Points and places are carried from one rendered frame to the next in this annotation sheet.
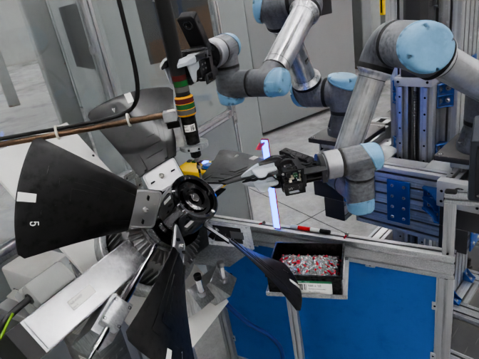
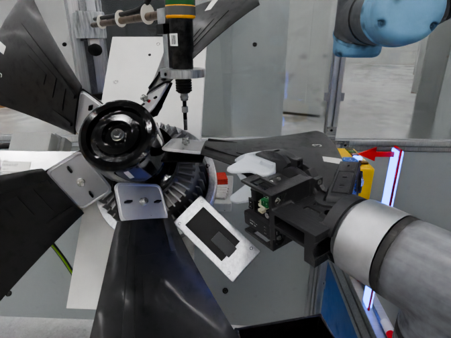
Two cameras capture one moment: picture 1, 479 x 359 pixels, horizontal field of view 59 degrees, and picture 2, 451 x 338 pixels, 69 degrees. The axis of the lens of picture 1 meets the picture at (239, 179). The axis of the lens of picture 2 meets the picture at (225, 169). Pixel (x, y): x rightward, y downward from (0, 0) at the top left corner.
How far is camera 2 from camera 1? 0.90 m
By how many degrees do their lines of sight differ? 54
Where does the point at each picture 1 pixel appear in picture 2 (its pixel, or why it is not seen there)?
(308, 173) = (278, 214)
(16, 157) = (135, 47)
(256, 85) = (356, 11)
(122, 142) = not seen: hidden behind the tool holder
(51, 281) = (28, 143)
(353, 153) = (425, 253)
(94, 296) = not seen: hidden behind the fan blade
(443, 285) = not seen: outside the picture
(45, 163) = (20, 19)
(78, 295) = (15, 163)
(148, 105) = (213, 16)
